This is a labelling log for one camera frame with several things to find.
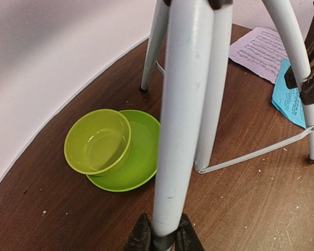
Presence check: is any green plastic bowl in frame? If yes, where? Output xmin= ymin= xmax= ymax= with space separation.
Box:
xmin=64 ymin=109 xmax=132 ymax=176

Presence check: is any blue sheet music page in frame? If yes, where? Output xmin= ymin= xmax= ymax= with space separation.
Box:
xmin=272 ymin=59 xmax=306 ymax=128

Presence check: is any green plastic plate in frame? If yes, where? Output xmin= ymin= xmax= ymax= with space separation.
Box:
xmin=87 ymin=109 xmax=160 ymax=192

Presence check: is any purple sheet music page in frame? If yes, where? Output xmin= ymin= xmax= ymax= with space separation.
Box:
xmin=229 ymin=27 xmax=288 ymax=84

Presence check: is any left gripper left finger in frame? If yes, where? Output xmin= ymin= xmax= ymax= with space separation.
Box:
xmin=124 ymin=213 xmax=154 ymax=251

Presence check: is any white music stand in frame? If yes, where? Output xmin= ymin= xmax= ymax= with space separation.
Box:
xmin=140 ymin=1 xmax=314 ymax=250

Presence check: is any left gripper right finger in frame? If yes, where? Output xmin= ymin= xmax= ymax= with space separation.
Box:
xmin=175 ymin=213 xmax=204 ymax=251

